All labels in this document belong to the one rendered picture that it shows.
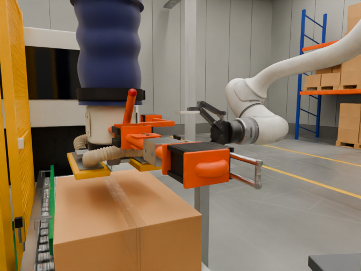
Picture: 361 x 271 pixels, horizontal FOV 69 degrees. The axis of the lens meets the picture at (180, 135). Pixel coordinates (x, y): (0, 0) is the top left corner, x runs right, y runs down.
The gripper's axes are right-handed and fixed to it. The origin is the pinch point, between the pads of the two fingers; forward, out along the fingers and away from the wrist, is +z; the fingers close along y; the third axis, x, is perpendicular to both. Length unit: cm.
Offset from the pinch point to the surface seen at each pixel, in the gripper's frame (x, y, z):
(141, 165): 10.2, 10.1, 8.9
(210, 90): 845, -65, -559
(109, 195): 23.3, 22.8, 17.0
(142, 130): -3.3, -2.5, 12.8
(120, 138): -2.3, -0.5, 18.3
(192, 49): 268, -86, -152
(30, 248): 67, 57, 46
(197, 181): -38.2, 1.5, 16.3
